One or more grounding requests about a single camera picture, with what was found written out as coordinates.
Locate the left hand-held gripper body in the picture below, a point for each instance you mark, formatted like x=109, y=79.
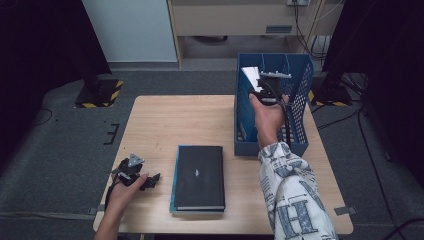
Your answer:
x=131, y=168

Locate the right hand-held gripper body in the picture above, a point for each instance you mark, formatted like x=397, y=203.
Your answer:
x=271, y=90

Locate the teal illustrated book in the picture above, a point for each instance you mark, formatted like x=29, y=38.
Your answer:
x=172, y=186

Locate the blue book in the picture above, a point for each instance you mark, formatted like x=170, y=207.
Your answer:
x=251, y=75

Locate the blue file rack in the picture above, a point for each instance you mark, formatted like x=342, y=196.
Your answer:
x=246, y=148

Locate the person's left hand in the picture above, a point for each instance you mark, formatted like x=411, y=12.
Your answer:
x=121, y=196

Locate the person's right hand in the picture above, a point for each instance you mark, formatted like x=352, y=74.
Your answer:
x=268, y=123

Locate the grey tape piece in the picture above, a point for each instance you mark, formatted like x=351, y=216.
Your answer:
x=345, y=210
x=101, y=209

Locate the grey cabinet label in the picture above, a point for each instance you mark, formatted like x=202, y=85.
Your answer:
x=279, y=29

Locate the black striped stand base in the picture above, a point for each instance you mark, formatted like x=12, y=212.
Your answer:
x=333, y=95
x=100, y=95

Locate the beige cabinet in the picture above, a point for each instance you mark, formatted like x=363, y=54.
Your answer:
x=226, y=20

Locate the white power strip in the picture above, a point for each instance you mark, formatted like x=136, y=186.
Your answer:
x=298, y=2

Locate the black curtain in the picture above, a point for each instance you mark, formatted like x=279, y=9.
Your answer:
x=393, y=50
x=40, y=50

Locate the white panel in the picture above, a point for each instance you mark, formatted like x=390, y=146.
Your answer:
x=133, y=30

